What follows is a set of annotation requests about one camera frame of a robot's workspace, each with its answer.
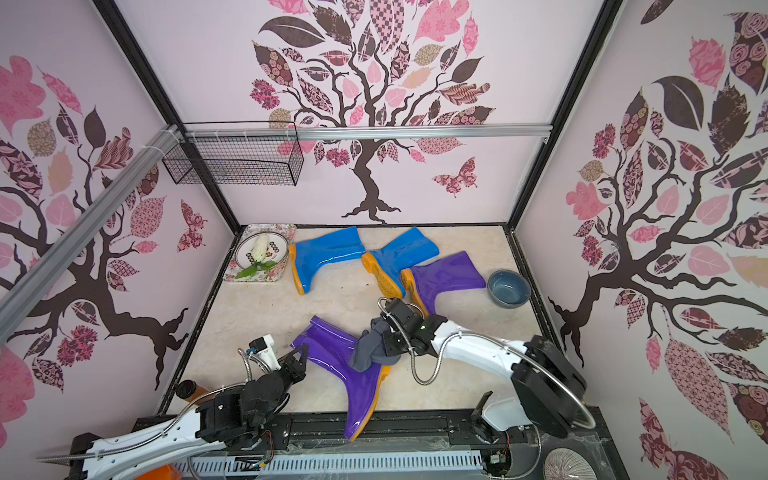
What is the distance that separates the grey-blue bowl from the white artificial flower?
2.61 feet

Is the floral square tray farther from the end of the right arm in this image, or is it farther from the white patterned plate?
the end of the right arm

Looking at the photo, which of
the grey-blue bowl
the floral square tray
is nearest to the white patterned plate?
the floral square tray

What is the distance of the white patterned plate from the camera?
3.58 feet

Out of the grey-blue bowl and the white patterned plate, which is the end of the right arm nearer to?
the grey-blue bowl

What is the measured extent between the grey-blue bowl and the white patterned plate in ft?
2.54

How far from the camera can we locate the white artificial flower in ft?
3.46

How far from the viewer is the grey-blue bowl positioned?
A: 963 millimetres

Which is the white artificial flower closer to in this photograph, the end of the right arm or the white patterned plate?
the white patterned plate

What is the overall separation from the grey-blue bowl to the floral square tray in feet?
2.47
